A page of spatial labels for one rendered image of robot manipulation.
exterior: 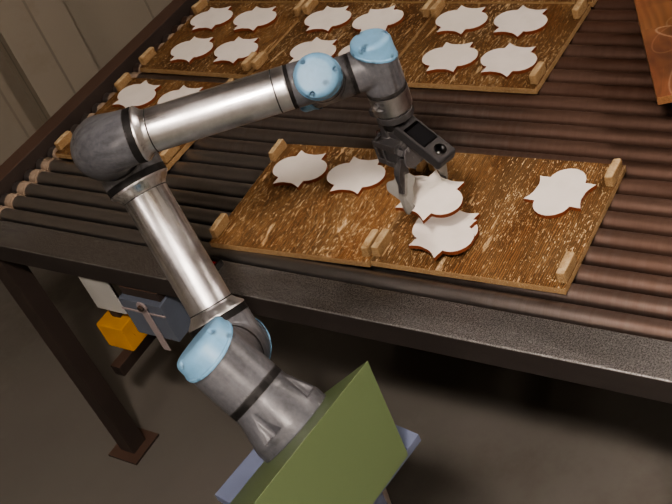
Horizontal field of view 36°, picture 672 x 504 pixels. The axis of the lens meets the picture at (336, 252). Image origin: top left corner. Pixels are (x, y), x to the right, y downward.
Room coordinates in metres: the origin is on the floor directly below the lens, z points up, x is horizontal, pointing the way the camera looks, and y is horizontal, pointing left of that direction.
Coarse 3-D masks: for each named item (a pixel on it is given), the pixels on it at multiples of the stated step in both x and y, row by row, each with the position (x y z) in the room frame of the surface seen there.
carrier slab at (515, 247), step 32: (480, 160) 1.78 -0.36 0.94; (512, 160) 1.74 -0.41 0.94; (544, 160) 1.69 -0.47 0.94; (480, 192) 1.68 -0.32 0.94; (512, 192) 1.64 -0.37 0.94; (608, 192) 1.53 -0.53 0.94; (480, 224) 1.59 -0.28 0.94; (512, 224) 1.55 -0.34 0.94; (544, 224) 1.51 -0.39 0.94; (576, 224) 1.48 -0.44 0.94; (384, 256) 1.61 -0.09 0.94; (416, 256) 1.57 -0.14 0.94; (448, 256) 1.53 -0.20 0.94; (480, 256) 1.50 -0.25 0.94; (512, 256) 1.46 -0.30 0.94; (544, 256) 1.43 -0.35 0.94; (576, 256) 1.40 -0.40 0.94; (544, 288) 1.36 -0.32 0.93
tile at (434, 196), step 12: (420, 180) 1.64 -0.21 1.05; (432, 180) 1.63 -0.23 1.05; (444, 180) 1.62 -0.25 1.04; (420, 192) 1.61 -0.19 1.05; (432, 192) 1.60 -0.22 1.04; (444, 192) 1.59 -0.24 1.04; (456, 192) 1.58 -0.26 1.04; (420, 204) 1.58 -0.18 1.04; (432, 204) 1.57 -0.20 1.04; (444, 204) 1.56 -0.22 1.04; (456, 204) 1.55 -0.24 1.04; (420, 216) 1.55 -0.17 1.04; (432, 216) 1.55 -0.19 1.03; (444, 216) 1.53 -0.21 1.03
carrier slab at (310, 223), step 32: (256, 192) 2.00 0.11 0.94; (288, 192) 1.95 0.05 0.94; (320, 192) 1.90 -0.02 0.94; (384, 192) 1.81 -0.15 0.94; (256, 224) 1.88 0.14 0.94; (288, 224) 1.83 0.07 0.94; (320, 224) 1.79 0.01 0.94; (352, 224) 1.75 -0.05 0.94; (384, 224) 1.70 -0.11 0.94; (288, 256) 1.75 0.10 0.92; (320, 256) 1.69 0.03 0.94; (352, 256) 1.65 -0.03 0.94
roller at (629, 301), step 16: (16, 208) 2.42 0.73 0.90; (32, 208) 2.37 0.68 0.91; (48, 208) 2.33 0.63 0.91; (64, 208) 2.29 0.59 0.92; (80, 208) 2.26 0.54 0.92; (96, 208) 2.23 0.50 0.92; (112, 224) 2.16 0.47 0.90; (128, 224) 2.12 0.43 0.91; (192, 224) 2.00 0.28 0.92; (208, 240) 1.94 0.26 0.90; (400, 272) 1.58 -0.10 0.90; (496, 288) 1.43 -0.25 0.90; (512, 288) 1.41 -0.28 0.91; (576, 288) 1.34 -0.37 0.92; (592, 288) 1.32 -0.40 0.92; (576, 304) 1.32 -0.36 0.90; (592, 304) 1.30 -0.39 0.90; (608, 304) 1.28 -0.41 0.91; (624, 304) 1.26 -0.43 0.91; (640, 304) 1.24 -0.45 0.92; (656, 304) 1.23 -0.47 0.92
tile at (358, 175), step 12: (336, 168) 1.95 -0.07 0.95; (348, 168) 1.93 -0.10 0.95; (360, 168) 1.91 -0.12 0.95; (372, 168) 1.89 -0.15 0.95; (336, 180) 1.90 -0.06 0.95; (348, 180) 1.89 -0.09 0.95; (360, 180) 1.87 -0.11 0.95; (372, 180) 1.85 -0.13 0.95; (336, 192) 1.87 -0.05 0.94; (348, 192) 1.86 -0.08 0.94; (360, 192) 1.84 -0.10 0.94
